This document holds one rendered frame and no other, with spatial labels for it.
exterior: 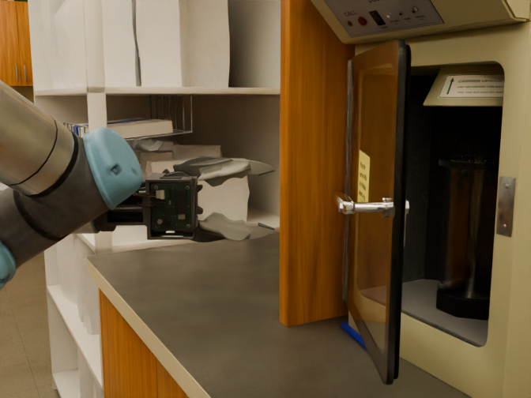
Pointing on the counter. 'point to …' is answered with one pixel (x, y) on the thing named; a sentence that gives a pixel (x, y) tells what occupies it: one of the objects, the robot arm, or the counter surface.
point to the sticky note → (363, 178)
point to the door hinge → (346, 170)
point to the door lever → (346, 205)
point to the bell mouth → (468, 86)
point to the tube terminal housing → (508, 61)
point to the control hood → (476, 10)
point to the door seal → (402, 208)
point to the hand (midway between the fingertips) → (265, 199)
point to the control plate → (345, 12)
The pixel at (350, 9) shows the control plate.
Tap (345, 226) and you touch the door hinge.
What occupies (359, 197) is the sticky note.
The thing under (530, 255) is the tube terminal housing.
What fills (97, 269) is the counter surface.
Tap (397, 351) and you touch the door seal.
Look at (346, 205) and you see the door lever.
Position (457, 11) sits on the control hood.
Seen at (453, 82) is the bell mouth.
